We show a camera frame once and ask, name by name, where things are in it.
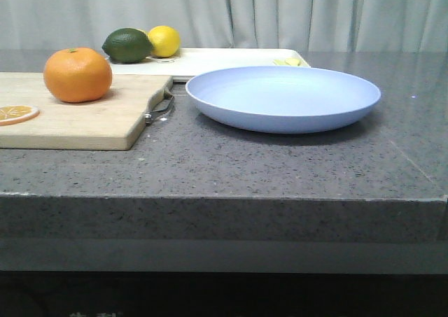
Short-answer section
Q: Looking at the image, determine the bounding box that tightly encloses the white rectangular tray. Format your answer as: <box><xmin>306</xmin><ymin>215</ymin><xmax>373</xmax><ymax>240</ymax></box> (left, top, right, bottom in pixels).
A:
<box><xmin>111</xmin><ymin>48</ymin><xmax>309</xmax><ymax>82</ymax></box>

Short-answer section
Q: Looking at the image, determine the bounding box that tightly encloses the yellow-green plastic spoon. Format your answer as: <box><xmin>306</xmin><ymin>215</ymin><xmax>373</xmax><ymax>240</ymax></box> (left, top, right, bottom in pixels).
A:
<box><xmin>284</xmin><ymin>58</ymin><xmax>301</xmax><ymax>66</ymax></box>

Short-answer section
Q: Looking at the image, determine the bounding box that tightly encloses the wooden cutting board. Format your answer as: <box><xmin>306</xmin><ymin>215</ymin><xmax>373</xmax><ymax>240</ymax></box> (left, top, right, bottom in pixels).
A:
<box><xmin>1</xmin><ymin>72</ymin><xmax>173</xmax><ymax>150</ymax></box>

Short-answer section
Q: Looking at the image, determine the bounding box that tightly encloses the white curtain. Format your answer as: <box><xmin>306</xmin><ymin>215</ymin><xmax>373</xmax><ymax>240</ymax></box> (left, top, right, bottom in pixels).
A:
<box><xmin>1</xmin><ymin>0</ymin><xmax>447</xmax><ymax>52</ymax></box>

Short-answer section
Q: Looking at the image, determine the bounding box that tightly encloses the yellow lemon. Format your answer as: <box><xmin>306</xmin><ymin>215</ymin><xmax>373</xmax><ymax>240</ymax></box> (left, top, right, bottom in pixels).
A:
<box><xmin>147</xmin><ymin>26</ymin><xmax>181</xmax><ymax>58</ymax></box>

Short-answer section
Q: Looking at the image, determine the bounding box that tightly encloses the green lime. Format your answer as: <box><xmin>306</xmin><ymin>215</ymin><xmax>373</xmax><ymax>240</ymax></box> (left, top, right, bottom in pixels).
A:
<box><xmin>102</xmin><ymin>27</ymin><xmax>153</xmax><ymax>64</ymax></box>

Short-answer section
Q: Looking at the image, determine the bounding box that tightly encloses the orange slice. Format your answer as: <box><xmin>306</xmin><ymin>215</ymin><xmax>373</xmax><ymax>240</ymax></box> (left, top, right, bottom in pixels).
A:
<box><xmin>0</xmin><ymin>105</ymin><xmax>40</xmax><ymax>126</ymax></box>

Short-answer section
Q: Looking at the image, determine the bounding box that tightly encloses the light blue plate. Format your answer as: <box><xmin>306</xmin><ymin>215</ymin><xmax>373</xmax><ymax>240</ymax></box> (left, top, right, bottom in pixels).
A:
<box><xmin>185</xmin><ymin>66</ymin><xmax>382</xmax><ymax>134</ymax></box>

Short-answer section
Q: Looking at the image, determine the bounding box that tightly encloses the orange mandarin fruit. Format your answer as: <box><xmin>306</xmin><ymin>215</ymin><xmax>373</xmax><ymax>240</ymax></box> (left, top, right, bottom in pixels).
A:
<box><xmin>43</xmin><ymin>47</ymin><xmax>112</xmax><ymax>103</ymax></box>

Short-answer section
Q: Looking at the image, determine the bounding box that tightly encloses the grey cutting board strap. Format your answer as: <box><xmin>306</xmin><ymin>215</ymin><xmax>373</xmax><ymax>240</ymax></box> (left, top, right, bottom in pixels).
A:
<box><xmin>143</xmin><ymin>86</ymin><xmax>176</xmax><ymax>126</ymax></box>

